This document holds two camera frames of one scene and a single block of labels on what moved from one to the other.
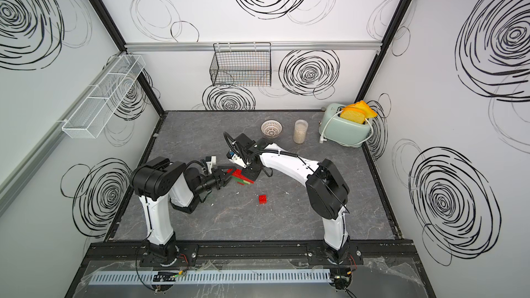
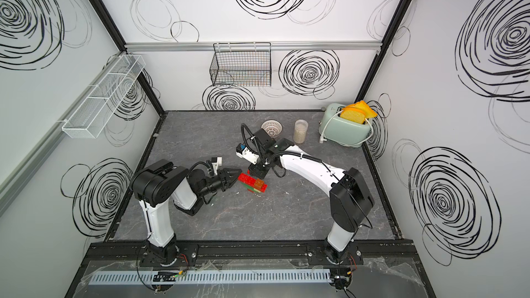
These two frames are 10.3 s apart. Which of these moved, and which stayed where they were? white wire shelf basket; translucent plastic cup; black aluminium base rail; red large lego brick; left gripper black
Moved: red large lego brick
Stayed: white wire shelf basket; black aluminium base rail; left gripper black; translucent plastic cup
